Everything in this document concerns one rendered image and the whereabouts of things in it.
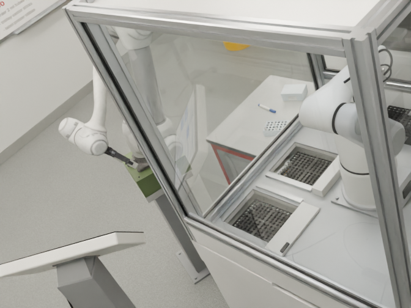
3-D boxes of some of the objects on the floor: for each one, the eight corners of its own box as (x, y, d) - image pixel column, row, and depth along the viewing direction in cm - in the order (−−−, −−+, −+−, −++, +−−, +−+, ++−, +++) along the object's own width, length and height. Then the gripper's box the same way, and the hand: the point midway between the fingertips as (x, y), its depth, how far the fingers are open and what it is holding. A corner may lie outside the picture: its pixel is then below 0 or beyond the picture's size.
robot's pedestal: (175, 255, 335) (126, 172, 289) (214, 230, 340) (171, 145, 294) (195, 284, 312) (144, 200, 266) (236, 257, 317) (193, 170, 271)
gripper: (114, 143, 238) (146, 162, 252) (89, 132, 256) (120, 151, 270) (106, 157, 237) (139, 176, 251) (82, 145, 255) (114, 164, 269)
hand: (128, 162), depth 260 cm, fingers open, 13 cm apart
